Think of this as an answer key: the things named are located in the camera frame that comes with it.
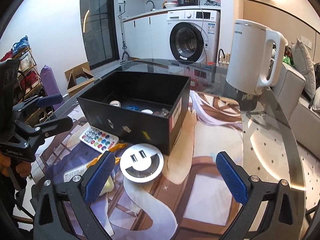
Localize person's left hand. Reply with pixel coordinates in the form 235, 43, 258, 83
0, 153, 32, 178

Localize round silver socket grommet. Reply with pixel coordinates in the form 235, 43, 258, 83
119, 144, 164, 181

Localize white lower cabinets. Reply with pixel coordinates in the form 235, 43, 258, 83
122, 12, 170, 60

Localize black cardboard box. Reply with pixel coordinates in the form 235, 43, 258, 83
77, 71, 191, 155

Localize black glass door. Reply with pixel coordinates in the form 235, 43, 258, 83
80, 0, 120, 70

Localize yellow plastic tool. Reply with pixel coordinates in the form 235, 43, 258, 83
86, 142, 128, 167

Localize white washing machine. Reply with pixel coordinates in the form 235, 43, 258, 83
167, 9, 221, 64

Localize watercolour paint palette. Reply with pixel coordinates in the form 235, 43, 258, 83
79, 127, 119, 152

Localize white green labelled packet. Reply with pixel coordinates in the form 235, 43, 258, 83
63, 166, 115, 195

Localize grey cushion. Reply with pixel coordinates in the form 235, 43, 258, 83
291, 39, 317, 100

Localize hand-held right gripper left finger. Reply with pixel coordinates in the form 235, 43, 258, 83
34, 151, 116, 240

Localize grey sofa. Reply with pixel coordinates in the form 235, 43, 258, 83
271, 62, 320, 150

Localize wicker basket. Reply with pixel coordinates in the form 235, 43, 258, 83
217, 49, 231, 68

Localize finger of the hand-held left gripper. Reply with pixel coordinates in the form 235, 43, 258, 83
15, 117, 74, 162
12, 94, 63, 120

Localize clear blue plastic piece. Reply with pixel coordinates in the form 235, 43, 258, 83
124, 102, 140, 112

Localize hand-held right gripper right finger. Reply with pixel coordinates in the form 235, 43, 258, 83
216, 152, 293, 240

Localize mop with stand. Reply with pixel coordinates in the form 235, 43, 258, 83
118, 5, 133, 63

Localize printed table mat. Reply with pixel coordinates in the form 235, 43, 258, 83
42, 90, 244, 240

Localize open brown cardboard box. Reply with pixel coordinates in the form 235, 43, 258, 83
64, 62, 102, 98

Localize purple rolled yoga mat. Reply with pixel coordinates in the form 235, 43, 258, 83
40, 65, 62, 112

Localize black backpack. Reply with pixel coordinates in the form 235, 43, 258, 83
312, 62, 320, 90

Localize white cushion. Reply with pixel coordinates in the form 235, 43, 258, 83
311, 85, 320, 112

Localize green cloth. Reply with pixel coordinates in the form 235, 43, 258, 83
282, 52, 295, 67

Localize white electric kettle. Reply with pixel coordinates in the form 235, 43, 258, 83
226, 19, 288, 95

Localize shoe rack with shoes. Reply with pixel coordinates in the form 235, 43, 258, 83
0, 36, 48, 120

